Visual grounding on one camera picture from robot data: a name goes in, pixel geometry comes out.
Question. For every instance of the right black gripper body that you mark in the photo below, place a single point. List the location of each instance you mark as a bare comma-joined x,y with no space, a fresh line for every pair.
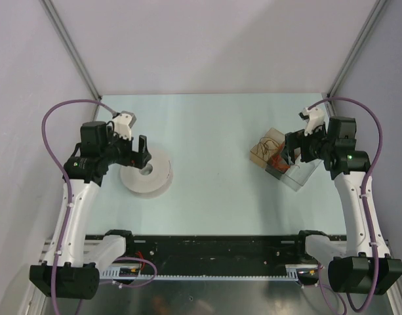
311,147

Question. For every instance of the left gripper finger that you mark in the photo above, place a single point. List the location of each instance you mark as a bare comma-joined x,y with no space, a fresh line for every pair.
140,159
142,144

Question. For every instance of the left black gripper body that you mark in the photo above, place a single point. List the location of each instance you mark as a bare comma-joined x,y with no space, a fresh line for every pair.
119,151

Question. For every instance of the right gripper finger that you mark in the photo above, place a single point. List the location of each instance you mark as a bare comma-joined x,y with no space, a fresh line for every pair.
293,138
289,155

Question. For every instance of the white perforated cable spool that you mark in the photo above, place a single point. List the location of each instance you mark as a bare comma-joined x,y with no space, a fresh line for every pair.
151,181

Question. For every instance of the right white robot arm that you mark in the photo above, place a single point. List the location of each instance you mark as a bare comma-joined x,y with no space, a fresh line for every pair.
365,265

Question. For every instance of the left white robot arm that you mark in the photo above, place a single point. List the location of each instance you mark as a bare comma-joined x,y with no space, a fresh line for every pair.
66,270

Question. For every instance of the smoky grey plastic bin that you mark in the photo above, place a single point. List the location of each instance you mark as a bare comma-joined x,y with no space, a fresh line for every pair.
276,166

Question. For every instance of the clear plastic bin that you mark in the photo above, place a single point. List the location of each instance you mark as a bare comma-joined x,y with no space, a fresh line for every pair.
299,173

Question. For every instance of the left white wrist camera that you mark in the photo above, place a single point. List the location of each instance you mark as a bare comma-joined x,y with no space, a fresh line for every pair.
123,123

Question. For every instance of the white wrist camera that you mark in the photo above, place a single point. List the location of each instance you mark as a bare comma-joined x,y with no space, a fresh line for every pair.
123,123
314,118

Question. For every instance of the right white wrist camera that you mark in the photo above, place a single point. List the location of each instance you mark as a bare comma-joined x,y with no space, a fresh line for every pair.
314,118

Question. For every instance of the white slotted cable duct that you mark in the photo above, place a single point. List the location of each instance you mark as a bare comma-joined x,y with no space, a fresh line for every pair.
291,273

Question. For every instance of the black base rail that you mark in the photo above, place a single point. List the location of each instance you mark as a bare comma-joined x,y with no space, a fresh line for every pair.
220,256

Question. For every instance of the right aluminium corner post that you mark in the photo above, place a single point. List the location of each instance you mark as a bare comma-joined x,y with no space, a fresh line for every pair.
361,40

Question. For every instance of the aluminium corner post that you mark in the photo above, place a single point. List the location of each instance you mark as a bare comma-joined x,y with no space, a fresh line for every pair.
62,32
361,40

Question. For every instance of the left aluminium corner post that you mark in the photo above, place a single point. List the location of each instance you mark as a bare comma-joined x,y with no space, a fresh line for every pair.
62,32

